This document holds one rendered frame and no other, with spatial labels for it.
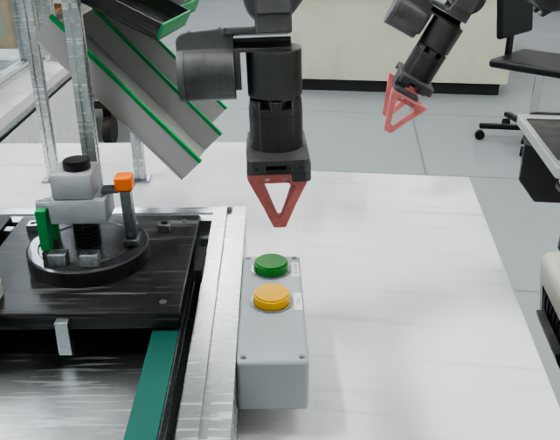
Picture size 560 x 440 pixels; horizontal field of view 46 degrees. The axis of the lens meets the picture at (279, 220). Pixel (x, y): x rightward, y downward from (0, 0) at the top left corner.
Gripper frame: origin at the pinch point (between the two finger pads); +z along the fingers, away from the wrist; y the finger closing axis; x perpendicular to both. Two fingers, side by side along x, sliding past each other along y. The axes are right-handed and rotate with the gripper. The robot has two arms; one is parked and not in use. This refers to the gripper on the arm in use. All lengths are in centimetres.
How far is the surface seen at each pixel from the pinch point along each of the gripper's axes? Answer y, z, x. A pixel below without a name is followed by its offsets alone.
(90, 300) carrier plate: 8.0, 4.8, -20.5
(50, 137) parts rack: -53, 6, -42
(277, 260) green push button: 0.2, 5.2, -0.4
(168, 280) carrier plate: 4.1, 5.0, -12.8
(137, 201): -43, 16, -25
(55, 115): -141, 27, -69
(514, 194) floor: -242, 107, 126
